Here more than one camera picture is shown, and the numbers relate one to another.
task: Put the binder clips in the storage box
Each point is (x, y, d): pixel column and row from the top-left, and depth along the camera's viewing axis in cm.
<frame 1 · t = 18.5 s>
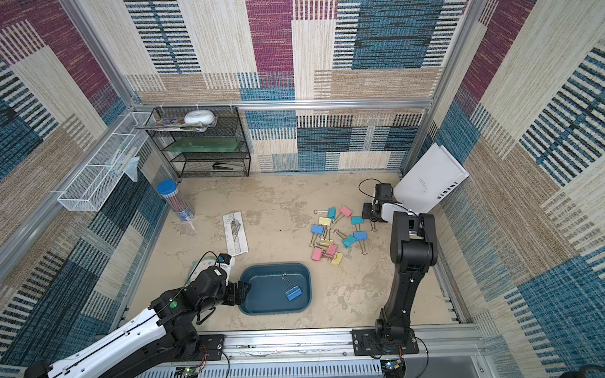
left hand: (242, 284, 80), fingers open
right hand: (370, 209, 105), fingers open
teal plastic storage box: (276, 288, 87), on the table
packaged ruler card: (235, 234, 101), on the table
blue-lid pencil tube: (168, 190, 93), point 19 cm above the table
white booklet on stand: (432, 176, 91), point 22 cm above the table
blue binder clip: (293, 291, 85), point 2 cm above the table
teal binder clip: (347, 240, 98), on the table
blue binder clip 2: (361, 236, 99), on the table
pink binder clip: (345, 212, 107), on the table
teal binder clip 2: (332, 213, 107), on the table
teal binder clip 3: (357, 220, 105), on the table
yellow binder clip: (324, 220, 104), on the table
blue binder clip 3: (317, 230, 102), on the table
pink binder clip 2: (317, 254, 93), point 2 cm above the table
pink binder clip 3: (331, 250, 94), point 3 cm above the table
yellow binder clip 2: (337, 259, 91), point 3 cm above the table
yellow binder clip 3: (324, 242, 98), on the table

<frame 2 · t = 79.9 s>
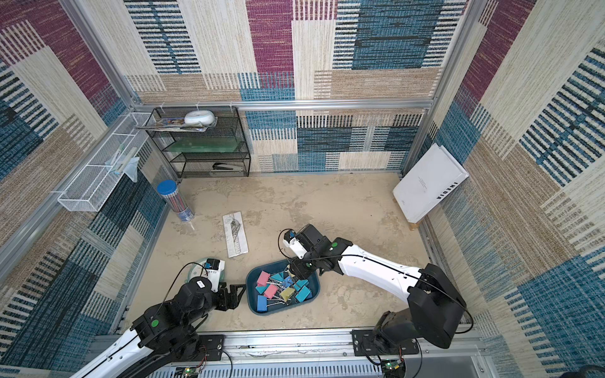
left hand: (237, 285, 78), fingers open
right hand: (295, 261, 82), fingers open
blue binder clip 2: (287, 281, 87), point 2 cm above the table
pink binder clip: (263, 279, 85), point 4 cm above the table
teal binder clip 2: (299, 283, 85), point 3 cm above the table
teal binder clip 3: (303, 293, 82), point 4 cm above the table
pink binder clip 3: (271, 291, 84), point 2 cm above the table
yellow binder clip 2: (287, 293, 83), point 3 cm above the table
teal binder clip 4: (279, 276, 85), point 5 cm above the table
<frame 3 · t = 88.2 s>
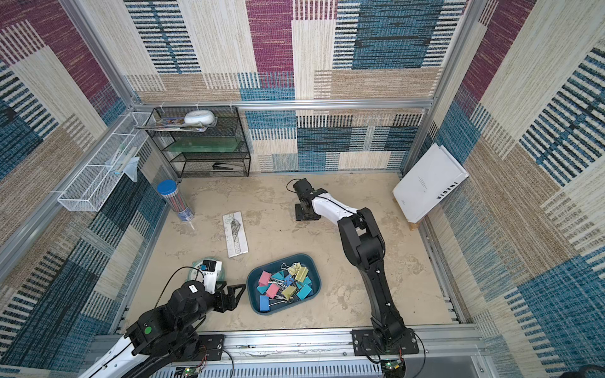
left hand: (236, 285, 76), fingers open
right hand: (302, 214, 104), fingers open
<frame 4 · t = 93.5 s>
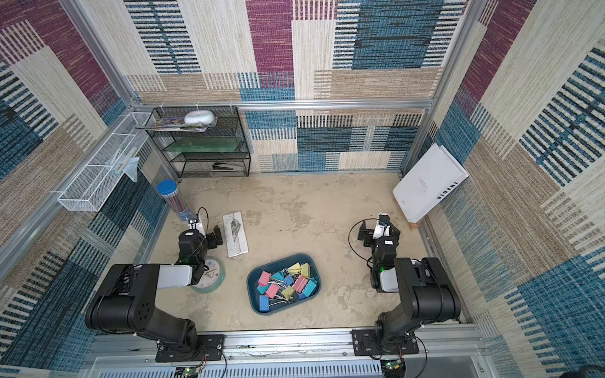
left hand: (203, 227, 94), fingers open
right hand: (379, 220, 90), fingers open
